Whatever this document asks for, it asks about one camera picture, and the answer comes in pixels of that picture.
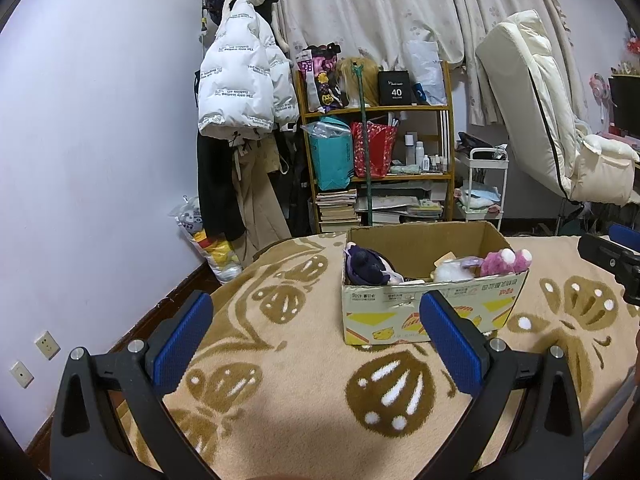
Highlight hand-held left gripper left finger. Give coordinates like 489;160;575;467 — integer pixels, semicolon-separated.
50;290;221;480

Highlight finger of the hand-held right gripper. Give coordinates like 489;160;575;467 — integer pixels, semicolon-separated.
610;224;640;252
577;233;640;306

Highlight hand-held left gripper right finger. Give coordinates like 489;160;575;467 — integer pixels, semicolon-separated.
419;290;586;480

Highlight lavender white plush toy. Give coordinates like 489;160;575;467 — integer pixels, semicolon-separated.
432;256;482;283

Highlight printed cardboard box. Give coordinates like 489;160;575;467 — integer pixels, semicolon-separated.
341;221;530;346

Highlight pink plush toy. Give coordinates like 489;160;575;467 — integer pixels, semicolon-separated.
479;247;533;277

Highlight white-haired blindfolded plush doll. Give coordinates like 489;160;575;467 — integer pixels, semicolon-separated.
345;242;406;286

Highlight clear plastic bag of items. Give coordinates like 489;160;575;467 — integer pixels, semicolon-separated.
170;196;243;283

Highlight beige patterned blanket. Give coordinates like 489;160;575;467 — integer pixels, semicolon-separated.
117;232;640;480

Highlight blue cloth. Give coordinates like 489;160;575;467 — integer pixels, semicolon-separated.
460;185;501;211

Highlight pile of papers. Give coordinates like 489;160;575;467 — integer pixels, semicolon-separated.
355;182;448;226

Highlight white cushioned chair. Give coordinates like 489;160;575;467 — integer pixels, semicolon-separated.
475;9;640;206

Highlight pink desk fan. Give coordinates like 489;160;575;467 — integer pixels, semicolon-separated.
590;72;613;111

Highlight black hanging coat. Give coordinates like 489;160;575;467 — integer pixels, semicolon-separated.
196;135;246;241

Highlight white trolley cart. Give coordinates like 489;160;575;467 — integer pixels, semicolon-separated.
455;147;510;233

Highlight stack of books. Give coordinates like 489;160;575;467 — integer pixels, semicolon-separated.
315;189;358;233

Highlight row of cosmetic bottles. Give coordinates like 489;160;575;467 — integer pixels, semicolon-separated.
400;132;448;173

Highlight black hanging bag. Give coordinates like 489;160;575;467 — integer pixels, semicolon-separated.
277;130;313;238

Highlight green pole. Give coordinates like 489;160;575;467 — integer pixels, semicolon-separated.
350;60;376;228

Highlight red gift bag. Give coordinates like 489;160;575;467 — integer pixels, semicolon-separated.
350;121;399;178

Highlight teal paper bag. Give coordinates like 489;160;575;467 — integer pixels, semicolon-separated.
302;117;355;191

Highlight wooden shelf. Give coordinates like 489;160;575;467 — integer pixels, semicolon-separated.
295;62;456;233

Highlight white plastic bag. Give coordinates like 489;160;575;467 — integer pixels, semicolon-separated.
402;40;447;106

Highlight black box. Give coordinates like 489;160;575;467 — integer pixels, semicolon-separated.
377;70;413;107

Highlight blond wig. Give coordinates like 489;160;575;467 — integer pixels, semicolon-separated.
336;56;383;108

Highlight white puffer jacket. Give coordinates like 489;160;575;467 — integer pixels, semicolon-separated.
197;0;299;138

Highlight purple printed package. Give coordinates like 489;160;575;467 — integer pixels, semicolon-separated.
295;45;343;113

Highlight floral curtain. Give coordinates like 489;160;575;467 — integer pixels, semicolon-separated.
255;0;596;126

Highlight wall socket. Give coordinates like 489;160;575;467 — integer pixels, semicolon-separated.
10;361;35;389
34;331;62;360

